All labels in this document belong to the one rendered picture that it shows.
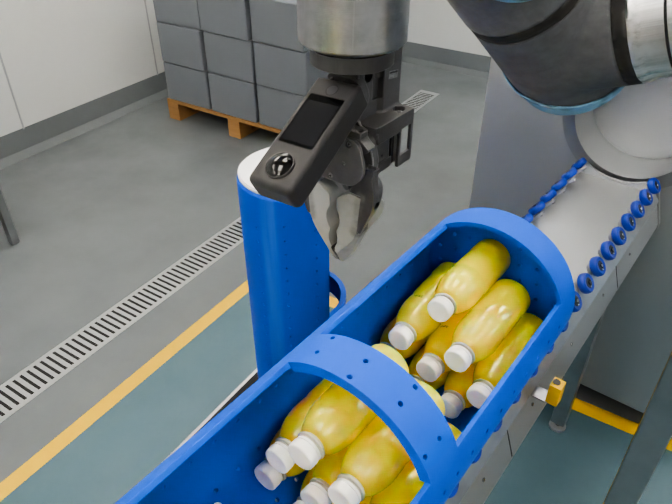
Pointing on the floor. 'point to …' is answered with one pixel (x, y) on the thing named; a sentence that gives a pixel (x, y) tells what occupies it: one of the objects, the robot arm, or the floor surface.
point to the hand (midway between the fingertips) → (335, 252)
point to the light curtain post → (645, 444)
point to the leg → (573, 382)
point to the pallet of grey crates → (234, 61)
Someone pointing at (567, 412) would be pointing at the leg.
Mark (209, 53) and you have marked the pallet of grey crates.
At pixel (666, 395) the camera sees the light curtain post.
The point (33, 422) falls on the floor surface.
